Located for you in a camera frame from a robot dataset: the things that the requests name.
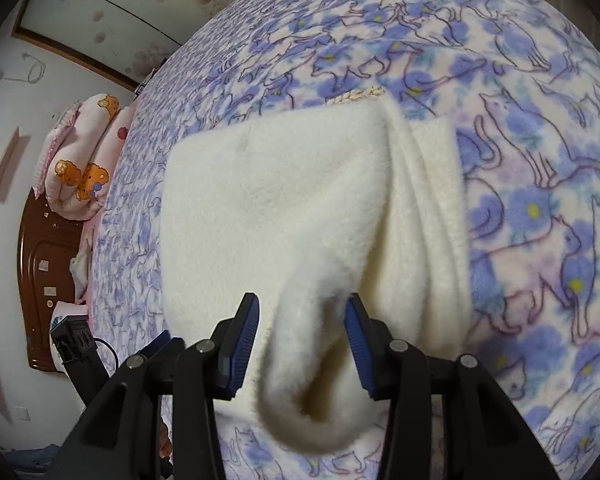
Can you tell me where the thin wall wire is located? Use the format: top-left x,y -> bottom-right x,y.
2,52 -> 46,85

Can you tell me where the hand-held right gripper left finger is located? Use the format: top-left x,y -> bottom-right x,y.
45,292 -> 261,480

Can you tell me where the white fleece garment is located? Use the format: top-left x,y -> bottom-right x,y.
159,94 -> 473,453

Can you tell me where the small white cloth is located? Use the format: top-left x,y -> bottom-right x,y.
70,252 -> 92,302

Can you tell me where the black cable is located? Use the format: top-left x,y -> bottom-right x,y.
92,337 -> 121,377

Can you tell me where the person's left hand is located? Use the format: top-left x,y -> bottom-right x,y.
157,420 -> 174,462

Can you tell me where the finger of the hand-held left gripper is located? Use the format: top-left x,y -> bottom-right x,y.
136,330 -> 186,362

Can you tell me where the brown wooden headboard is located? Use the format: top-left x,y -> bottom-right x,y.
17,187 -> 98,373

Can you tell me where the purple cat print blanket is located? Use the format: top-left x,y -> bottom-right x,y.
87,0 -> 600,480

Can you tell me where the dark blue cloth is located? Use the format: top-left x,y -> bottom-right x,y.
0,442 -> 61,472

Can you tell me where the pink bear print quilt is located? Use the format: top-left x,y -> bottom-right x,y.
34,92 -> 136,221

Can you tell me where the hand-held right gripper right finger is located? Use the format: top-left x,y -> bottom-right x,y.
344,294 -> 551,480

